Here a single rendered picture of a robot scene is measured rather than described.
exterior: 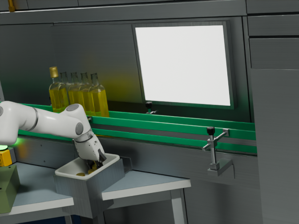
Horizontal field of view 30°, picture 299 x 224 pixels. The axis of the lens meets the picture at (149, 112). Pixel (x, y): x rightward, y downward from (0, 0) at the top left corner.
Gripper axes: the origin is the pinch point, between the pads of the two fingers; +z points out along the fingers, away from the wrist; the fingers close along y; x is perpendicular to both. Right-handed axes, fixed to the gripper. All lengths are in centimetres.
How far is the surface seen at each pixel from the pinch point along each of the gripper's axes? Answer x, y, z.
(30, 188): 15.9, 23.5, 1.4
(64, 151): -3.8, 19.0, -2.7
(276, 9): -9, -82, -60
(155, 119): -23.6, -17.4, -8.3
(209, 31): -40, -41, -39
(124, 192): 5.2, -15.2, 5.8
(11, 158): -1, 51, 3
